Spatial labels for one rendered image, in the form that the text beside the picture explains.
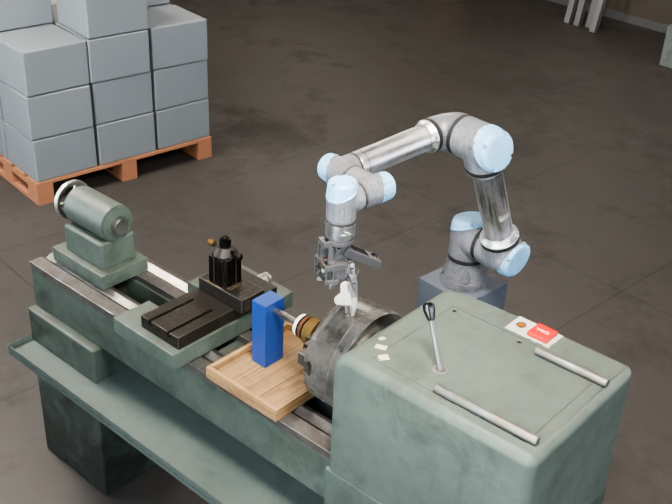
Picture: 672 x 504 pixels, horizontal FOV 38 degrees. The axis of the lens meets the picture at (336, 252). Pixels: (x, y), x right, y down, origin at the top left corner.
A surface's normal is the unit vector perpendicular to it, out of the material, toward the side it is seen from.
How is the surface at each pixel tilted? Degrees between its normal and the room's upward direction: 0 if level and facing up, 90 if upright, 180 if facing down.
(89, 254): 90
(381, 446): 90
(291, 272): 0
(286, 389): 0
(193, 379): 90
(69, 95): 90
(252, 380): 0
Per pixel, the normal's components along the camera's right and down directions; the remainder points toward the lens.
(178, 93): 0.66, 0.40
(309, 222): 0.04, -0.87
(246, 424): -0.66, 0.34
